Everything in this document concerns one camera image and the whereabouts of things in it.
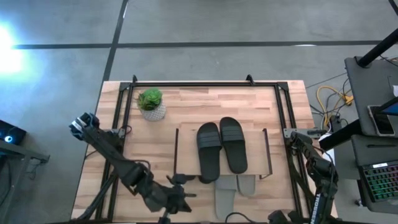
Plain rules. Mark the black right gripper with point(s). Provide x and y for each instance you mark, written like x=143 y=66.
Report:
x=278 y=217

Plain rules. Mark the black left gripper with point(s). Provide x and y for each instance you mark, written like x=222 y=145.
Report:
x=171 y=199

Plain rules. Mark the grey slide sandal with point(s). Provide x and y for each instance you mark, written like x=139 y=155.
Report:
x=224 y=202
x=247 y=186

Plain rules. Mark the black slide sandal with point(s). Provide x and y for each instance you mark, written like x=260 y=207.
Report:
x=209 y=155
x=233 y=149

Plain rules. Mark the wooden shelf with black legs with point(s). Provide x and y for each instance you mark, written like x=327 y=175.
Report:
x=258 y=155

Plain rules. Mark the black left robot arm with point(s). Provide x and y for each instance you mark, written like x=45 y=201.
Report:
x=118 y=161

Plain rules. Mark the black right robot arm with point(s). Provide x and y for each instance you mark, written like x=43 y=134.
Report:
x=323 y=174

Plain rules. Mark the white paper sheet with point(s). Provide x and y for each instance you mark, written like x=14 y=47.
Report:
x=331 y=157

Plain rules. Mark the black beam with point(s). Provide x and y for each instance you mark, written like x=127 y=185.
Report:
x=342 y=135

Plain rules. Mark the green succulent in white pot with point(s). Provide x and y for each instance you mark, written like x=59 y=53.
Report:
x=151 y=99

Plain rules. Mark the laptop with backlit keyboard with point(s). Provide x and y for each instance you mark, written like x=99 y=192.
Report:
x=382 y=183

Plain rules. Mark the black power adapter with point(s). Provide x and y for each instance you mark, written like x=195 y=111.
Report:
x=335 y=123

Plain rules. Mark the grey side table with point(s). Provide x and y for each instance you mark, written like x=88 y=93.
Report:
x=367 y=87
x=373 y=149

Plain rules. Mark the black smartphone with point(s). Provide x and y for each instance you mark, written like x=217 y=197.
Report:
x=381 y=121

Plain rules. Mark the blue tablet screen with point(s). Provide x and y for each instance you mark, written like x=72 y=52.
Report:
x=392 y=109

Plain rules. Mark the grey metal stand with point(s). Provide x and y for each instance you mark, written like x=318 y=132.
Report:
x=18 y=151

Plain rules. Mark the black device with blue light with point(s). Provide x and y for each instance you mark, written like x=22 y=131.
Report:
x=15 y=133

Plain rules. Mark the black round pole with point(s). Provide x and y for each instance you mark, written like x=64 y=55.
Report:
x=376 y=49

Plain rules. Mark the grey metal bracket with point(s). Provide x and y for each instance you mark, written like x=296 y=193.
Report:
x=293 y=132
x=119 y=131

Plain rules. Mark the black aluminium table frame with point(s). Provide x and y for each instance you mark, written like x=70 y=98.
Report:
x=202 y=84

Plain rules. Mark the black rail clamp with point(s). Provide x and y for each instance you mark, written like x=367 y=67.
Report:
x=250 y=80
x=134 y=79

